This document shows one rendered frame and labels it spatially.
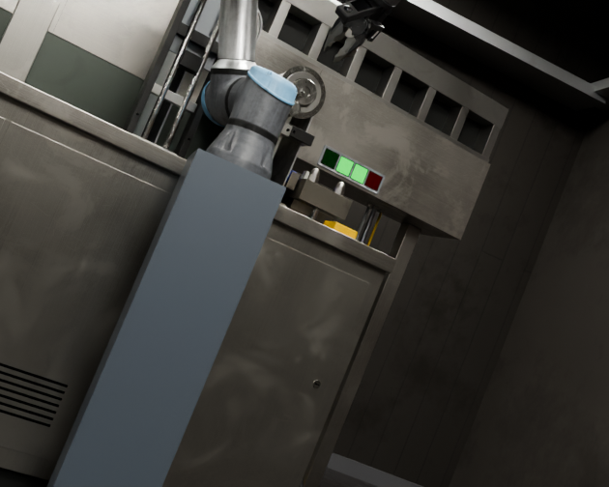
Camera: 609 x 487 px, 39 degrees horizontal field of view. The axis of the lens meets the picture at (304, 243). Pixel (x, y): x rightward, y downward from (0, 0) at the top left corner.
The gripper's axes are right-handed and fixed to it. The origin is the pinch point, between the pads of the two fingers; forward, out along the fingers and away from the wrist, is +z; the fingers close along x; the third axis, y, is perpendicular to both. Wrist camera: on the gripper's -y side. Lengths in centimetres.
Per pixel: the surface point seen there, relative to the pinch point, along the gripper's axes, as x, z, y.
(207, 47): 11.6, 14.5, -29.4
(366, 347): -52, 84, 72
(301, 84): 1.4, 13.0, 1.7
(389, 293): -41, 67, 80
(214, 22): 17.0, 10.2, -26.2
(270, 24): 37.2, 18.5, 26.2
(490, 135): -19, 5, 98
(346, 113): 6, 25, 48
